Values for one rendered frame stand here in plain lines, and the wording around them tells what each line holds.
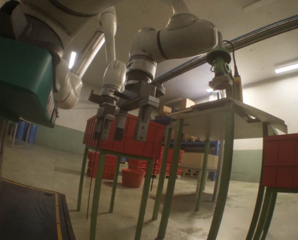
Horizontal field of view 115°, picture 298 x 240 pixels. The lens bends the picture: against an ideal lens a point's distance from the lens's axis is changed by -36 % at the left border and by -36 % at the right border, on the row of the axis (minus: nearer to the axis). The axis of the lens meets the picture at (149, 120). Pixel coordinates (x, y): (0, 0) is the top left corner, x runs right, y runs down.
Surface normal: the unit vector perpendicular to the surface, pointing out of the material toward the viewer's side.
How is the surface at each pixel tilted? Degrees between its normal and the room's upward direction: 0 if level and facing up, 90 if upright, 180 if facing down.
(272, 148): 90
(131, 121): 90
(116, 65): 81
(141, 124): 90
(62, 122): 90
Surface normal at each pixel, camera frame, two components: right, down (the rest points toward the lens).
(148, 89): 0.57, -0.11
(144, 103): -0.81, -0.26
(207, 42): 0.00, 0.77
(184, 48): -0.29, 0.80
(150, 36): -0.47, -0.24
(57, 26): 0.96, 0.12
